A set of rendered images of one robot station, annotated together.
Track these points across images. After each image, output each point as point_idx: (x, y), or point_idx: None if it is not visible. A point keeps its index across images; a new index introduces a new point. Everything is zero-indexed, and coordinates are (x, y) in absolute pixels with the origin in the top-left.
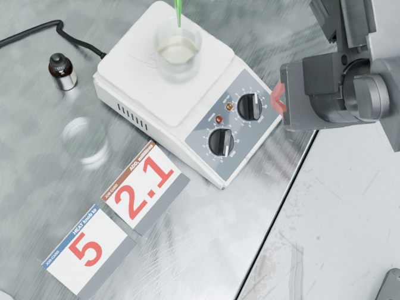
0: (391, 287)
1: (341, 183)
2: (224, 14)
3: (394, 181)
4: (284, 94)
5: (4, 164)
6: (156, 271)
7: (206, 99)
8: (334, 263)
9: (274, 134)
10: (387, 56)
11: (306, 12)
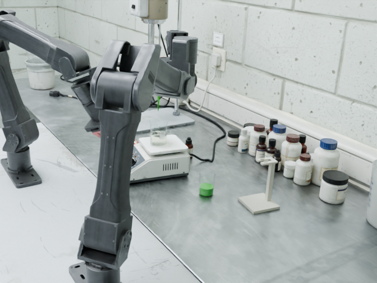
0: (36, 177)
1: (83, 186)
2: (180, 188)
3: (67, 195)
4: (131, 188)
5: None
6: None
7: (142, 150)
8: (60, 175)
9: None
10: (86, 55)
11: (160, 205)
